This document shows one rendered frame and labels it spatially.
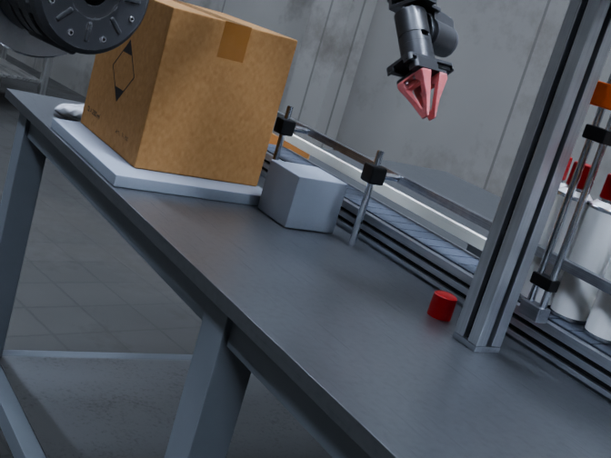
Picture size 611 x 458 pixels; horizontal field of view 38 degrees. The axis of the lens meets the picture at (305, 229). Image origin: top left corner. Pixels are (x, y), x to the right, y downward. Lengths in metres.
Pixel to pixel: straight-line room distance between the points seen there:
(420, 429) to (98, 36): 0.54
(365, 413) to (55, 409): 1.23
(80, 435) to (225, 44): 0.88
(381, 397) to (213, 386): 0.31
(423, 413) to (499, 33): 3.73
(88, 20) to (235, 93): 0.57
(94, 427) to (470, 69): 3.13
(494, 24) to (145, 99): 3.25
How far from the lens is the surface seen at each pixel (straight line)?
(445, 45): 1.65
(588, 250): 1.25
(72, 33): 1.01
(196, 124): 1.53
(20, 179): 2.04
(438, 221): 1.52
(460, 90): 4.63
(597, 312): 1.23
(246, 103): 1.56
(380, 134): 4.93
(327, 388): 0.91
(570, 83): 1.11
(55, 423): 1.98
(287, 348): 0.97
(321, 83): 5.03
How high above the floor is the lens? 1.18
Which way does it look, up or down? 14 degrees down
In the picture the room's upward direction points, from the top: 17 degrees clockwise
